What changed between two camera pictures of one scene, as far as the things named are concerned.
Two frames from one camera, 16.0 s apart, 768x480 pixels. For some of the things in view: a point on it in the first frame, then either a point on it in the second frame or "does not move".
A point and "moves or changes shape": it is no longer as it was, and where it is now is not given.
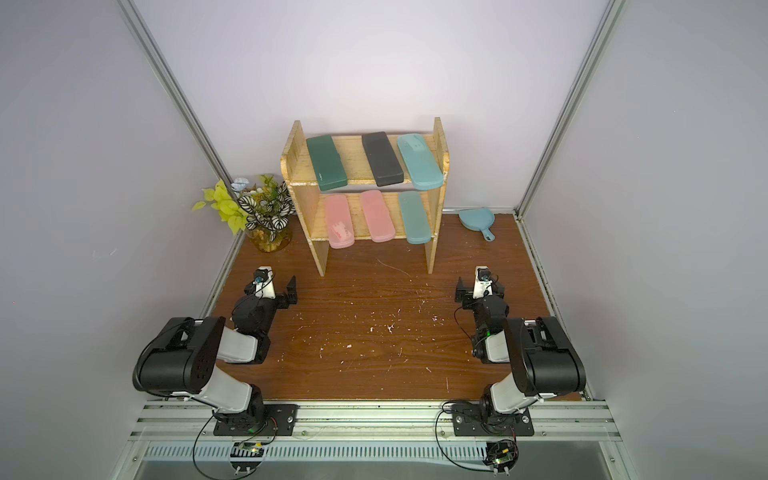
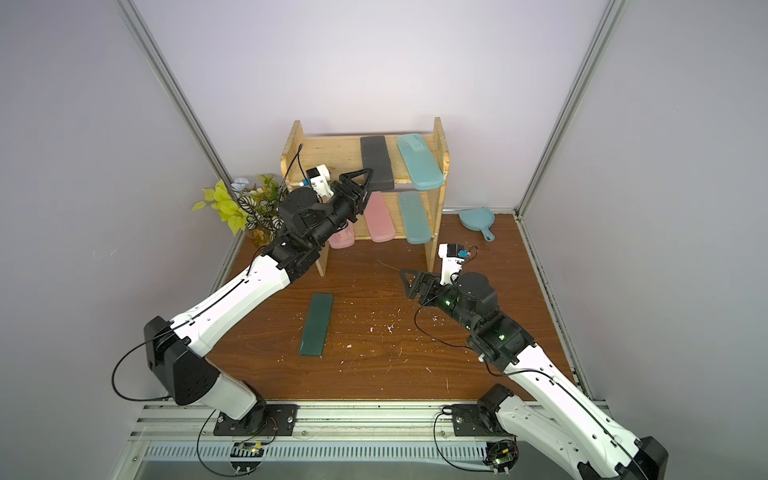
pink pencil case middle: [377, 216] does not move
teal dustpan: [478, 219] does not move
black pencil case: [383, 160] moves or changes shape
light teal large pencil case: [422, 168] does not move
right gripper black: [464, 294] to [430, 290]
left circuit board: [246, 456] does not move
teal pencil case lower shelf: [417, 226] does not move
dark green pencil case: [329, 167] to [315, 329]
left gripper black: [291, 295] to [346, 197]
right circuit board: [501, 455] does not move
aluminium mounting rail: [374, 430] does not move
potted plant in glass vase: [263, 211] does not move
